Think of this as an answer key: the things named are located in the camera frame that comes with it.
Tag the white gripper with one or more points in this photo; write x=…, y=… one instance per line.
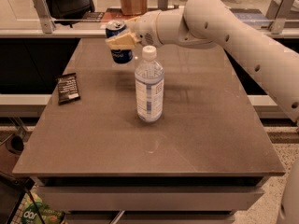
x=147, y=27

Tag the blue pepsi can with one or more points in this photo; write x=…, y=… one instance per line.
x=117, y=40

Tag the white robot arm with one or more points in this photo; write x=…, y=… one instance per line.
x=205, y=23

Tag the black rxbar chocolate wrapper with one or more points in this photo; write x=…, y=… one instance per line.
x=67, y=88

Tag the clear plastic water bottle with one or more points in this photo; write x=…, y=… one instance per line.
x=149, y=86

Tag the black office chair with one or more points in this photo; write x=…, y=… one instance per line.
x=68, y=12

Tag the grey table drawer unit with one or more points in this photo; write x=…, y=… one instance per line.
x=123, y=203

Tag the green snack bag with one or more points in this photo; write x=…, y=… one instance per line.
x=32, y=210

